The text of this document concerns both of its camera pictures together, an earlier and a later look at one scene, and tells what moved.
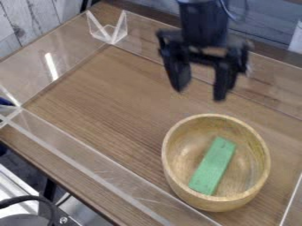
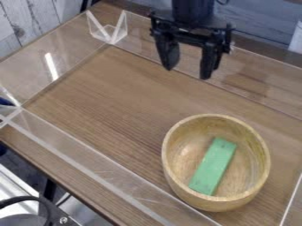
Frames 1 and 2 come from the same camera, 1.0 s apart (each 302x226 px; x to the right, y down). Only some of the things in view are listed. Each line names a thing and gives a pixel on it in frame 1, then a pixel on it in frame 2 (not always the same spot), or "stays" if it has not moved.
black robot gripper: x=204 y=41 -> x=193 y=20
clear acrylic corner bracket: x=110 y=33 stays
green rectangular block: x=209 y=171 stays
